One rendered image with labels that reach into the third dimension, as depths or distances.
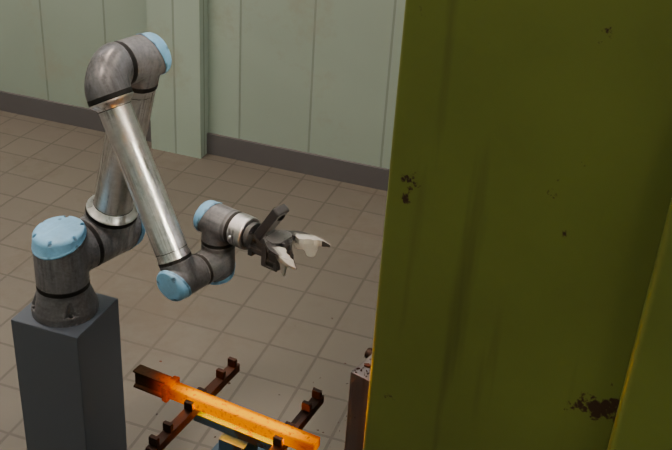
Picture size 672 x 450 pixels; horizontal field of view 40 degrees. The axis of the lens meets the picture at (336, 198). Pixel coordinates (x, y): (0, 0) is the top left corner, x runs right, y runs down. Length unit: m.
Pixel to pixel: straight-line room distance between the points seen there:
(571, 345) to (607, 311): 0.09
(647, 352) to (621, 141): 0.27
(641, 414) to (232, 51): 3.86
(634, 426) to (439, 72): 0.55
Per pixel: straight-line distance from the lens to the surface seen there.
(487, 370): 1.51
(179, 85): 5.00
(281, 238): 2.33
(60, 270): 2.69
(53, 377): 2.87
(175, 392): 1.99
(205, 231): 2.45
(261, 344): 3.66
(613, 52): 1.23
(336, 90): 4.74
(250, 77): 4.90
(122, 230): 2.75
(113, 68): 2.36
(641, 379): 1.27
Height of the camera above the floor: 2.19
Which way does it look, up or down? 28 degrees down
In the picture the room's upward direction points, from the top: 4 degrees clockwise
